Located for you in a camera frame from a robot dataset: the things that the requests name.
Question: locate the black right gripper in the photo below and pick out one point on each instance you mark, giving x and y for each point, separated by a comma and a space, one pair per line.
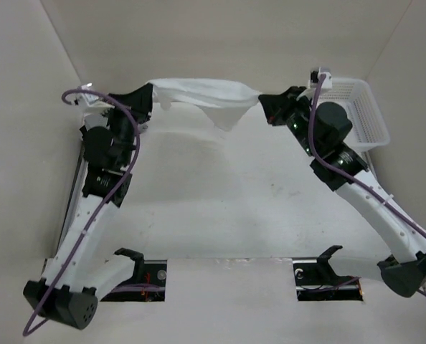
275, 107

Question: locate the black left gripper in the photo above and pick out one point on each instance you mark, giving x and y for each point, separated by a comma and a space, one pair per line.
139, 103

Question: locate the white tank top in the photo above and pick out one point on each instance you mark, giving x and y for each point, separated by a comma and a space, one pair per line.
224, 102

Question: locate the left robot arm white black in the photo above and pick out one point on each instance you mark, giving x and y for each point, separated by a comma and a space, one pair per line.
66, 293

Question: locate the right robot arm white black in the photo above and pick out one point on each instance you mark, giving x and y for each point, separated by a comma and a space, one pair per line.
320, 129

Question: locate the white plastic mesh basket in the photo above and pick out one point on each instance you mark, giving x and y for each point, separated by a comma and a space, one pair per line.
369, 129

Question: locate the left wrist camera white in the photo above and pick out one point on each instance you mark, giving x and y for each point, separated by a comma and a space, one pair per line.
89, 104

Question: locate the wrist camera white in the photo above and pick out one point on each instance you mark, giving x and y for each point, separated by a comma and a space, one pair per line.
89, 104
320, 76

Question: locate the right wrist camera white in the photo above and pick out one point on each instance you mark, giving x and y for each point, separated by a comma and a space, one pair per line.
320, 76

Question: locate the metal table edge rail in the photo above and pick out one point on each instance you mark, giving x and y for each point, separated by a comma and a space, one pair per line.
74, 197

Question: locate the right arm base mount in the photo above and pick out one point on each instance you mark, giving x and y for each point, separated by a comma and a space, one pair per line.
316, 281

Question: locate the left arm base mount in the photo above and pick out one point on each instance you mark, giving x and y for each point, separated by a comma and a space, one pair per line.
146, 284

